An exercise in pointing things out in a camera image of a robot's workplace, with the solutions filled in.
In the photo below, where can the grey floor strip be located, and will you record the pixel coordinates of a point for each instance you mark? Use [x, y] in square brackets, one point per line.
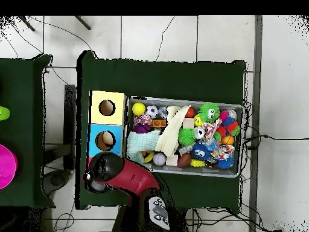
[257, 72]

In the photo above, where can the mint green waffle cloth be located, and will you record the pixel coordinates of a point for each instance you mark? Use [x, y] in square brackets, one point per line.
[142, 142]

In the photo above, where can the light wooden block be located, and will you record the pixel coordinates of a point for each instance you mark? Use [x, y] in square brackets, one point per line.
[188, 122]

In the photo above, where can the purple fuzzy ball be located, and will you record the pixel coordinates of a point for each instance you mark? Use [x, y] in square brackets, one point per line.
[141, 129]

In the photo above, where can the cream waffle cloth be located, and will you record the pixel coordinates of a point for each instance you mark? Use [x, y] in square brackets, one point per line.
[171, 135]

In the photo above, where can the shallow metal mesh bin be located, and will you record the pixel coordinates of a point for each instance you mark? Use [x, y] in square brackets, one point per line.
[193, 172]

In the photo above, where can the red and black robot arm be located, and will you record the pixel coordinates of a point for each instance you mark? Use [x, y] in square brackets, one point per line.
[135, 176]

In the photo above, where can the green spiky ball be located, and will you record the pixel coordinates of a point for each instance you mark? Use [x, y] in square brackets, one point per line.
[186, 136]

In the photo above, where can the lime green object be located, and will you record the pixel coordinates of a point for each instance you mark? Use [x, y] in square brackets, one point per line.
[3, 113]

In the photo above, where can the plain yellow ball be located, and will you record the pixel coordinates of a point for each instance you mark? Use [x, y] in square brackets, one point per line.
[138, 108]

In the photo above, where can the pink plate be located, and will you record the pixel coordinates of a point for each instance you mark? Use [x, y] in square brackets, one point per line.
[6, 166]

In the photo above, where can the green spiky toy with eyes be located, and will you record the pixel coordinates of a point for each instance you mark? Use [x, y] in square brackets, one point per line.
[205, 113]

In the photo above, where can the wooden box with three holes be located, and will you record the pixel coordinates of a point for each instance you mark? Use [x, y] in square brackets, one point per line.
[118, 116]

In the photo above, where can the black stand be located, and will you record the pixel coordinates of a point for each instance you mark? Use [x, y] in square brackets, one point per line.
[70, 120]

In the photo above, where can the grey stand foot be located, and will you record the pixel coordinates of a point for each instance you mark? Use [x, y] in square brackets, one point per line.
[56, 180]

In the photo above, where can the black and white soccer ball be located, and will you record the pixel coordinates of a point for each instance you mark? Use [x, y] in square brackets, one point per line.
[152, 111]

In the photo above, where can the green cloth side table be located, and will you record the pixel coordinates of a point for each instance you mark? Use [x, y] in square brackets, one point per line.
[21, 84]

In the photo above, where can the multicolour spiky caterpillar toy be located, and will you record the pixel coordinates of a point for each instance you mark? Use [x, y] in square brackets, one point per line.
[229, 123]

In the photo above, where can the dark tripod leg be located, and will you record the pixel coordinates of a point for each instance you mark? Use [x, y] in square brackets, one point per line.
[82, 23]
[26, 23]

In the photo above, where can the dark green table cloth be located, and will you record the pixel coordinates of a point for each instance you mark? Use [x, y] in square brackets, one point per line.
[157, 77]

